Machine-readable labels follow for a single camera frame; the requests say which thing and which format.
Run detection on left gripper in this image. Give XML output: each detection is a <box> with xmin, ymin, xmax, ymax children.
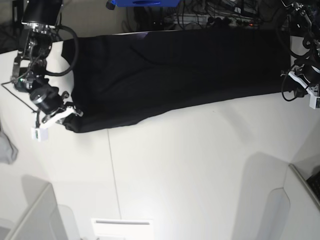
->
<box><xmin>287</xmin><ymin>64</ymin><xmax>320</xmax><ymax>92</ymax></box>

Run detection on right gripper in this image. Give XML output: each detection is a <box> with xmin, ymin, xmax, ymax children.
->
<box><xmin>29</xmin><ymin>84</ymin><xmax>84</xmax><ymax>117</ymax></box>

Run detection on black T-shirt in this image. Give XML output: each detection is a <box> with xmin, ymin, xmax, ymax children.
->
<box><xmin>64</xmin><ymin>28</ymin><xmax>291</xmax><ymax>133</ymax></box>

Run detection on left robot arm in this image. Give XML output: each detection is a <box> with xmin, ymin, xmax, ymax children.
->
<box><xmin>281</xmin><ymin>0</ymin><xmax>320</xmax><ymax>87</ymax></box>

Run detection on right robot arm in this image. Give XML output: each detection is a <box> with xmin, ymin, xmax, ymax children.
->
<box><xmin>10</xmin><ymin>0</ymin><xmax>83</xmax><ymax>116</ymax></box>

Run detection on grey cloth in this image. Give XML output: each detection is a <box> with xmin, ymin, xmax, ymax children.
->
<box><xmin>0</xmin><ymin>125</ymin><xmax>19</xmax><ymax>165</ymax></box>

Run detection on black keyboard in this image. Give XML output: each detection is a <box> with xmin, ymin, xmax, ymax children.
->
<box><xmin>307</xmin><ymin>172</ymin><xmax>320</xmax><ymax>200</ymax></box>

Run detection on blue box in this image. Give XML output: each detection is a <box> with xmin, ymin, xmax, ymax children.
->
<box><xmin>106</xmin><ymin>0</ymin><xmax>180</xmax><ymax>10</ymax></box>

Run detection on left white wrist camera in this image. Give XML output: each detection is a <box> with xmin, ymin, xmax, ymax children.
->
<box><xmin>288</xmin><ymin>71</ymin><xmax>320</xmax><ymax>110</ymax></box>

